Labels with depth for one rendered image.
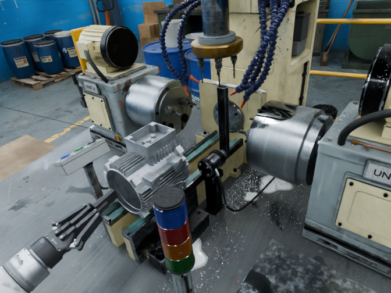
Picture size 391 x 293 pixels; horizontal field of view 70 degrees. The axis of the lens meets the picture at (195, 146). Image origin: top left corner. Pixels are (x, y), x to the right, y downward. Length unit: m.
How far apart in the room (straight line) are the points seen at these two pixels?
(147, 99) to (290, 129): 0.59
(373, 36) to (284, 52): 3.88
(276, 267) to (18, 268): 0.59
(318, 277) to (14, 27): 6.58
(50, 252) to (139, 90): 0.72
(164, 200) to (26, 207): 0.91
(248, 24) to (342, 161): 0.64
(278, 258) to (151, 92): 0.77
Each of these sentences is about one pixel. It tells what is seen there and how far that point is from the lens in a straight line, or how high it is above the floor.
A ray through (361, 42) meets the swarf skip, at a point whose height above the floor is 0.42.
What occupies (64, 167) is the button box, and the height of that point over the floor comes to 1.06.
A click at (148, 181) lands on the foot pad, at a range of 0.79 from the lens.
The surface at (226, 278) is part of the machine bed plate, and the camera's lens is 0.89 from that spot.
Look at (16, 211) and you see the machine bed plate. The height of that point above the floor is 0.80.
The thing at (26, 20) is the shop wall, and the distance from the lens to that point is 6.94.
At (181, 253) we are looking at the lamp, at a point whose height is 1.09.
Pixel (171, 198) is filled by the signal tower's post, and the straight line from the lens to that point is 0.50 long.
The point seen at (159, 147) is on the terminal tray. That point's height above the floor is 1.12.
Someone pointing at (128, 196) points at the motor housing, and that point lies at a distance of 0.94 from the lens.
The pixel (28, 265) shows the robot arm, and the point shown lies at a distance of 0.77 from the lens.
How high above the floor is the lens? 1.56
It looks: 33 degrees down
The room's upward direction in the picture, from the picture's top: 6 degrees counter-clockwise
